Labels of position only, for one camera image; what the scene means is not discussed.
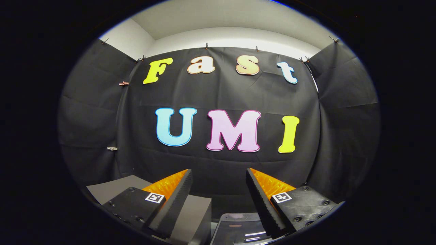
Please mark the grey box cabinet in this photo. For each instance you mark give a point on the grey box cabinet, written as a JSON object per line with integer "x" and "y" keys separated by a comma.
{"x": 194, "y": 217}

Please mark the black backdrop cloth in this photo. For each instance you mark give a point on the black backdrop cloth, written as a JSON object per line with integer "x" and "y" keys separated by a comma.
{"x": 221, "y": 92}

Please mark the row of small black clips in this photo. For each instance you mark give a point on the row of small black clips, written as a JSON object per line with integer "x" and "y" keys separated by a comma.
{"x": 206, "y": 46}

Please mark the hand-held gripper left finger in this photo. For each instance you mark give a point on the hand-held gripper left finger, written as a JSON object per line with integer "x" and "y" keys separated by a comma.
{"x": 175, "y": 204}

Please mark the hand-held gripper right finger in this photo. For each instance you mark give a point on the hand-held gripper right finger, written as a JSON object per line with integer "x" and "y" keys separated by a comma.
{"x": 260, "y": 204}

